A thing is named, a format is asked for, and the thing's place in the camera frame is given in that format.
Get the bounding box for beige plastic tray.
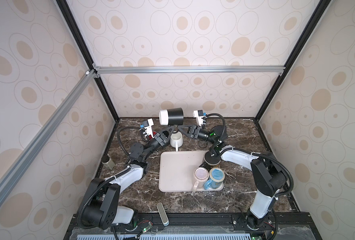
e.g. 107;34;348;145
158;150;224;193

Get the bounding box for small bottle black cap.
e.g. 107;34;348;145
101;154;115;170

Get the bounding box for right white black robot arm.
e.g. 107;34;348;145
174;111;293;230

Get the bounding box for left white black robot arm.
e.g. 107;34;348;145
77;126;175;230

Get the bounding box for horizontal aluminium frame bar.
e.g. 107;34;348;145
87;65;285;77

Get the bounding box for blue mug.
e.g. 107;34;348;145
203;168;225;190

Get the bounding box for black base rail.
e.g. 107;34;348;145
64;212;321;240

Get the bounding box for grey white remote bar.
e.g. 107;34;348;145
156;203;169;226

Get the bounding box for black skull pattern mug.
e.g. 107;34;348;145
200;151;221;171

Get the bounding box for white ribbed mug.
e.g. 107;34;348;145
169;132;183;152

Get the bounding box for pink mug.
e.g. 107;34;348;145
191;167;209;193

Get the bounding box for diagonal aluminium frame bar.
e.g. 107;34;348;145
0;69;96;207

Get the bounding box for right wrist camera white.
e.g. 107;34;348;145
193;110;206;128

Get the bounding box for small white black mug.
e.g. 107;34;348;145
159;108;184;126

